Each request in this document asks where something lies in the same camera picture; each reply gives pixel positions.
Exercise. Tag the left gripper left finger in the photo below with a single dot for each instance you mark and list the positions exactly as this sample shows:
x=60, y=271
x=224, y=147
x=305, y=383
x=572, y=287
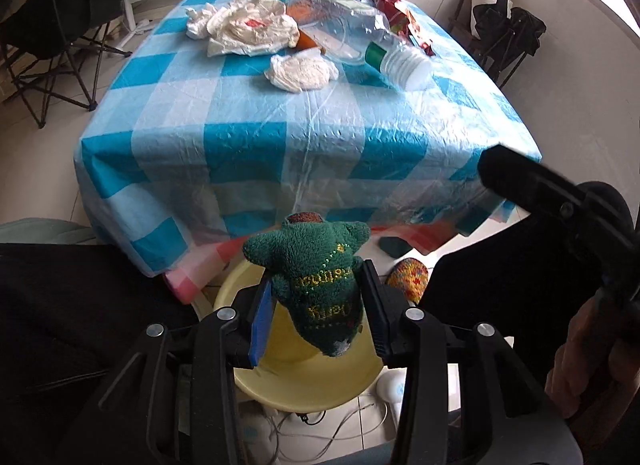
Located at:
x=260, y=323

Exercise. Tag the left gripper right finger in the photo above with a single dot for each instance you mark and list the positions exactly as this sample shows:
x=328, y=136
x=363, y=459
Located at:
x=373, y=303

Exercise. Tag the green knitted plush toy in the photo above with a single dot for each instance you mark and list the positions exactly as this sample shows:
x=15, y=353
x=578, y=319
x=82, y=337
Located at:
x=312, y=265

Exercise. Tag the white tissue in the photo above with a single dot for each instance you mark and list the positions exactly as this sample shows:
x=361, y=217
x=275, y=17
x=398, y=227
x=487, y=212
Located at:
x=307, y=70

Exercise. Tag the clear plastic bottle white cap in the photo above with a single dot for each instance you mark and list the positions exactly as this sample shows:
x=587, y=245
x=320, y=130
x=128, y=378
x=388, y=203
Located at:
x=354, y=32

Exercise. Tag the white plastic bag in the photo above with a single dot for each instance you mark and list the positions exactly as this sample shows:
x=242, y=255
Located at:
x=243, y=27

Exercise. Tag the yellow plastic trash bin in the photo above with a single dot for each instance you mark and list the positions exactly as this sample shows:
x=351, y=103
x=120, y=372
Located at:
x=293, y=376

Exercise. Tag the right hand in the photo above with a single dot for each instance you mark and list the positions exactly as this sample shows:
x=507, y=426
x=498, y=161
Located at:
x=574, y=362

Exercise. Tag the colourful knitted slipper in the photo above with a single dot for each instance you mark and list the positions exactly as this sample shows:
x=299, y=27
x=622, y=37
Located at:
x=410, y=276

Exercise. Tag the blue checkered tablecloth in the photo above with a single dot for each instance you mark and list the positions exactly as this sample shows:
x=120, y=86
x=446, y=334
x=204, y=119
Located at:
x=187, y=150

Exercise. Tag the black folded chair right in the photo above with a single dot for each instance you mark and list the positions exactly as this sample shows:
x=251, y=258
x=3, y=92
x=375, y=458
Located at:
x=506, y=35

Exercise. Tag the pale green sofa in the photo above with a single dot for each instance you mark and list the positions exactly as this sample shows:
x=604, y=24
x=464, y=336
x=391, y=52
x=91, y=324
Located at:
x=46, y=231

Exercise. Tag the black folding camp chair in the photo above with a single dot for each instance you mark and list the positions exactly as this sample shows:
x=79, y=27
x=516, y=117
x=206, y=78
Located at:
x=54, y=49

